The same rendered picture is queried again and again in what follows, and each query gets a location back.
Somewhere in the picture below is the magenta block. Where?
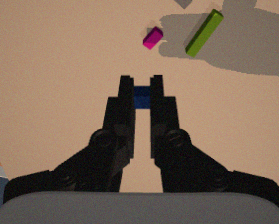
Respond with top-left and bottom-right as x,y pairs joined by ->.
143,26 -> 163,50

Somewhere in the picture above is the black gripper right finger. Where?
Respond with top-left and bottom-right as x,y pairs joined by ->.
150,75 -> 279,207

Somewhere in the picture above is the lime green rod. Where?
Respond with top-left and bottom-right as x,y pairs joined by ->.
185,9 -> 224,57

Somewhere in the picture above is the grey rectangular block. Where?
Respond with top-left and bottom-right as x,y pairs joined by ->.
174,0 -> 192,9

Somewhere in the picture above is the small blue block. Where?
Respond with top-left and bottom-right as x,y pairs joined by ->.
134,86 -> 150,109

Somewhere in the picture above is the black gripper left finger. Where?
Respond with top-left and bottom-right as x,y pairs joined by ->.
3,75 -> 136,204

